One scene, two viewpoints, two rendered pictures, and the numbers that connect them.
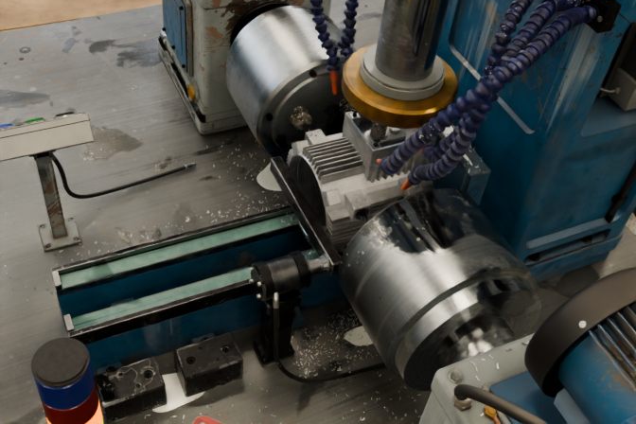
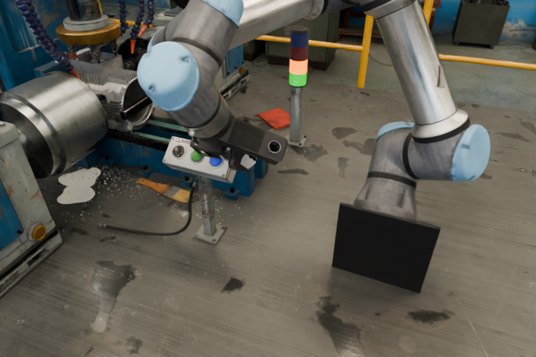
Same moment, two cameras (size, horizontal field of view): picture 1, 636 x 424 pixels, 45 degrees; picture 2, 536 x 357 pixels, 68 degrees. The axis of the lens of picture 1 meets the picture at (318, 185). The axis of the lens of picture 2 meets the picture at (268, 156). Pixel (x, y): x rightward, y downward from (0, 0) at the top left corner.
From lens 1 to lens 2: 181 cm
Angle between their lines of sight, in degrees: 89
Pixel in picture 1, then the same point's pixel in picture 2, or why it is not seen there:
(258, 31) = (41, 102)
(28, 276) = (246, 221)
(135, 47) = not seen: outside the picture
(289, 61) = (70, 82)
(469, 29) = (18, 30)
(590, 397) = not seen: outside the picture
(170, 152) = (95, 244)
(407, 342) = not seen: hidden behind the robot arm
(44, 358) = (303, 29)
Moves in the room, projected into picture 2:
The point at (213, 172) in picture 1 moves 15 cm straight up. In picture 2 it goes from (98, 217) to (85, 174)
